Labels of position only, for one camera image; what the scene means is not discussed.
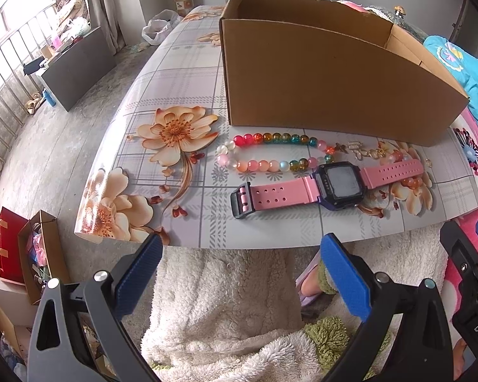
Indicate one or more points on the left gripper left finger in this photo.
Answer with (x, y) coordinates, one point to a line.
(58, 350)

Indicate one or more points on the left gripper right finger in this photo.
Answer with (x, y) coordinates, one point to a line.
(422, 350)

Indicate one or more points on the grey curtain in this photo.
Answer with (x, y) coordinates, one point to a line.
(103, 15)

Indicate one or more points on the small figurine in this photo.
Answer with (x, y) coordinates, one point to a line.
(399, 11)

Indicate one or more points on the brown cardboard box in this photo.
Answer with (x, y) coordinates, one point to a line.
(309, 64)

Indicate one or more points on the red paper bag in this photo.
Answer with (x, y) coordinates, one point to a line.
(10, 226)

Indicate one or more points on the gold earrings cluster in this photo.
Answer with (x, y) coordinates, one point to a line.
(357, 149)

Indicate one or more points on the pink strap smart watch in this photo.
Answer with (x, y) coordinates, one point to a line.
(334, 186)

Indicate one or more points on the blue cartoon blanket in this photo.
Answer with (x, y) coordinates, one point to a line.
(462, 66)

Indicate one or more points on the white plastic bag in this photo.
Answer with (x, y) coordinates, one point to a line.
(160, 26)

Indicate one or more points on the floral plaid bed sheet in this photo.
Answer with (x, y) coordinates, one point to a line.
(169, 162)

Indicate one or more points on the brown paper bag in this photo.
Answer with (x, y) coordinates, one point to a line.
(40, 254)

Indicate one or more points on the dark grey cabinet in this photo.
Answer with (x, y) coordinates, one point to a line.
(78, 69)

